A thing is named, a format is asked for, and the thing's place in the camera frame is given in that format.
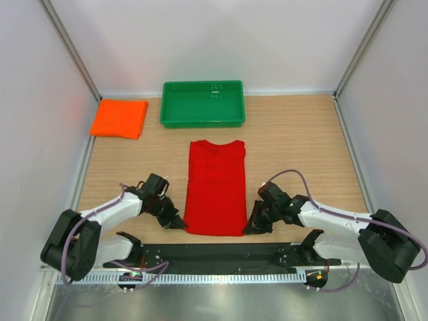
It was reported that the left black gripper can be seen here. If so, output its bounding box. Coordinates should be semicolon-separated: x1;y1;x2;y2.
146;196;187;229

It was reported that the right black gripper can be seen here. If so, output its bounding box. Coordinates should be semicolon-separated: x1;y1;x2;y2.
243;199;281;235

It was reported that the red t shirt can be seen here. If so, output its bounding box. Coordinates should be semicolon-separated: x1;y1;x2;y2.
184;140;247;237

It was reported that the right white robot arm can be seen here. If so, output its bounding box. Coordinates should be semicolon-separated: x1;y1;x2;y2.
243;182;422;284

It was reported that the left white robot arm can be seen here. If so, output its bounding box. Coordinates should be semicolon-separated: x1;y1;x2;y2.
40;173;187;283

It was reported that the folded orange t shirt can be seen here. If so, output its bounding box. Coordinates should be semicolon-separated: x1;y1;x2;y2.
90;99;148;139

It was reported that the green plastic tray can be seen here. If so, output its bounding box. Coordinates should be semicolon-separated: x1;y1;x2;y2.
159;80;246;128

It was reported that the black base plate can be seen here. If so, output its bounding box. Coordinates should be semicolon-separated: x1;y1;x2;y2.
121;243;341;275

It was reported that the white slotted cable duct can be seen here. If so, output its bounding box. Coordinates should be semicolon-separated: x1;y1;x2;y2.
72;270;306;285

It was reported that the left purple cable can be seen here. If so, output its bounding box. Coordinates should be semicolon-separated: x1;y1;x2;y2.
62;182;171;290

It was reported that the aluminium front rail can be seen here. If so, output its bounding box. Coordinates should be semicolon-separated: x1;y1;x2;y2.
39;241;407;272

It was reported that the right aluminium frame post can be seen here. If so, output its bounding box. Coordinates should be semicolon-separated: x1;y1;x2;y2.
333;0;396;100

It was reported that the aluminium frame post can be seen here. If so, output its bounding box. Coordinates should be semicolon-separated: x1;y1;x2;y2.
38;0;102;102
333;0;396;100

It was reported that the left aluminium frame post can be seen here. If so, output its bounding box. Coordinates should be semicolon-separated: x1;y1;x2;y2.
38;0;102;102

